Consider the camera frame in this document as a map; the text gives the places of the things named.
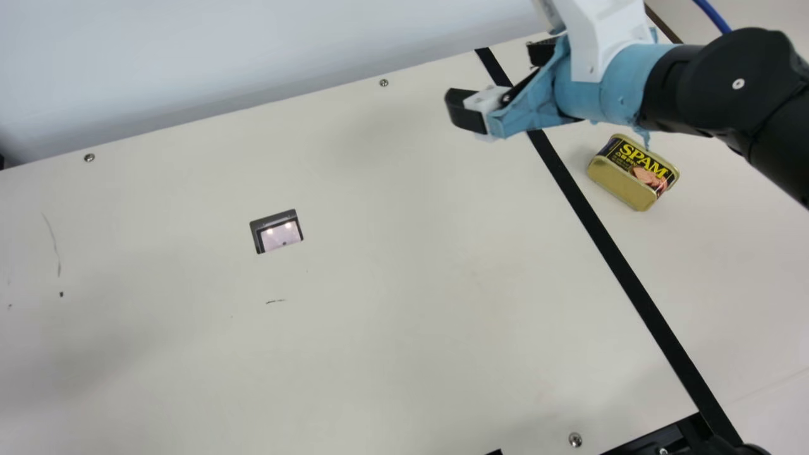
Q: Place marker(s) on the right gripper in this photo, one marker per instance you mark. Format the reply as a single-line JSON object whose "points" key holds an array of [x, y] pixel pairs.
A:
{"points": [[588, 101]]}

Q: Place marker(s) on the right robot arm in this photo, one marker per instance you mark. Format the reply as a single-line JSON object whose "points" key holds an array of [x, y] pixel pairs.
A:
{"points": [[727, 88]]}

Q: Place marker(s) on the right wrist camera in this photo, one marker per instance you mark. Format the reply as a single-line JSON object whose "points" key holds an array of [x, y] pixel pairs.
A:
{"points": [[600, 25]]}

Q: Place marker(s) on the black strip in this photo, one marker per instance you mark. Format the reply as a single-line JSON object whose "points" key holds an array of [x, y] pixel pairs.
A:
{"points": [[635, 291]]}

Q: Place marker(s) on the gold rectangular tin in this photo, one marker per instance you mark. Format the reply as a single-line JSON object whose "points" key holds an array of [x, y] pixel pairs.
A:
{"points": [[632, 174]]}

